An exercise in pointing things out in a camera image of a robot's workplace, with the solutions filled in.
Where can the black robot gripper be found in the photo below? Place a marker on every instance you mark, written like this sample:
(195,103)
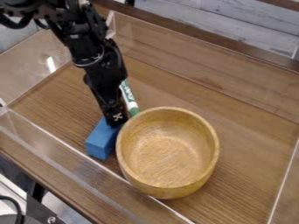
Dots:
(102,61)

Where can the blue foam block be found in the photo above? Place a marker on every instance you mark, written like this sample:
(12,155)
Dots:
(102,140)

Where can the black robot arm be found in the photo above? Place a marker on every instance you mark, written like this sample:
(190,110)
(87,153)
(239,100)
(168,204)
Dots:
(81,30)

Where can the brown wooden bowl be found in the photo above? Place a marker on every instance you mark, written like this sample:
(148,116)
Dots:
(167,151)

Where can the green white marker pen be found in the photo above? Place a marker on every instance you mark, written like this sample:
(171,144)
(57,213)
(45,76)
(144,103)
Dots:
(132,107)

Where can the clear acrylic tray wall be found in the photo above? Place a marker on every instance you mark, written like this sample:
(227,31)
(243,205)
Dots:
(246,96)

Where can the black metal table frame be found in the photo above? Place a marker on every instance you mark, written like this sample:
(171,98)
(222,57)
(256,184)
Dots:
(37,213)

